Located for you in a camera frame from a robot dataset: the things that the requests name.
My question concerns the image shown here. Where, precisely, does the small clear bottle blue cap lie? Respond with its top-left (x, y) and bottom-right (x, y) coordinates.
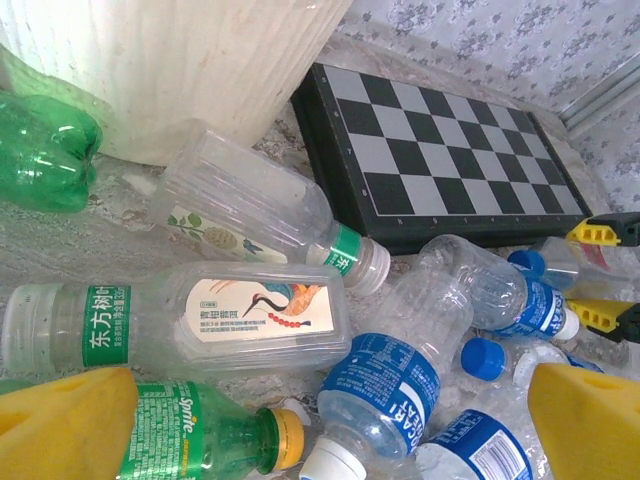
top-left (507, 235), bottom-right (640, 301)

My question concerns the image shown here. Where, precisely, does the green plastic soda bottle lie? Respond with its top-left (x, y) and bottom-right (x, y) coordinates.
top-left (0, 89), bottom-right (104, 214)

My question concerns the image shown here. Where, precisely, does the clear bottle crane print label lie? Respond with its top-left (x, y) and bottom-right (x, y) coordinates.
top-left (0, 259), bottom-right (354, 376)

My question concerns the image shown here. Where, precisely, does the Pocari Sweat bottle blue label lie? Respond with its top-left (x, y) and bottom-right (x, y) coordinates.
top-left (298, 267), bottom-right (475, 480)
top-left (414, 233), bottom-right (581, 342)

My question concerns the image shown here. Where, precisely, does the clear bottle plant print label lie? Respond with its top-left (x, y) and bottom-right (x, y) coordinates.
top-left (149, 130), bottom-right (392, 295)

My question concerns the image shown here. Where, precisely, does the green Sprite bottle yellow cap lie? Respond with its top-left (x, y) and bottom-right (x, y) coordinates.
top-left (0, 378), bottom-right (306, 480)

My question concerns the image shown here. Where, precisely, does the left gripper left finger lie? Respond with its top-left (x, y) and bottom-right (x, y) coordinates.
top-left (0, 367), bottom-right (140, 480)

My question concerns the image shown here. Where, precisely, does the aluminium frame post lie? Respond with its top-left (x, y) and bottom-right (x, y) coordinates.
top-left (558, 62), bottom-right (640, 139)

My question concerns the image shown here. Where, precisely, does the clear water bottle blue label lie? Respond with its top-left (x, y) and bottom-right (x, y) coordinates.
top-left (413, 408), bottom-right (539, 480)

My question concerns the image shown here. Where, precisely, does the white plastic bin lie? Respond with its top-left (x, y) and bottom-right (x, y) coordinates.
top-left (0, 0), bottom-right (354, 166)

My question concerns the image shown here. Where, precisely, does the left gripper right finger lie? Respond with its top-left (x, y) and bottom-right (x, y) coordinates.
top-left (527, 362), bottom-right (640, 480)

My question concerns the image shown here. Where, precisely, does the black grey chessboard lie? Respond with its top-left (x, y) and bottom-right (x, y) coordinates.
top-left (290, 62), bottom-right (594, 256)

